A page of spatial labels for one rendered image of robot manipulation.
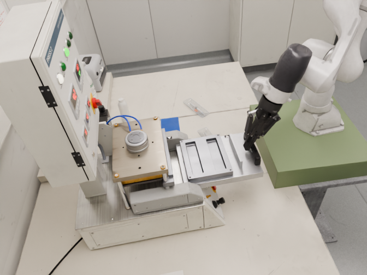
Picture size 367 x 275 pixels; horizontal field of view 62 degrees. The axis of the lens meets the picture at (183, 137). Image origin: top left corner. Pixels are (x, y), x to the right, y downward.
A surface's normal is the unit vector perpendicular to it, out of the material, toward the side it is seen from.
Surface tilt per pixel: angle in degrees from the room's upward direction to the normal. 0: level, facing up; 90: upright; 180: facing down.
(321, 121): 89
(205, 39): 90
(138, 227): 90
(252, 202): 0
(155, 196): 0
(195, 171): 0
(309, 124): 83
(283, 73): 76
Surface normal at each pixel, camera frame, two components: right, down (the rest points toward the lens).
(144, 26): 0.11, 0.69
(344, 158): -0.05, -0.69
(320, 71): -0.32, -0.16
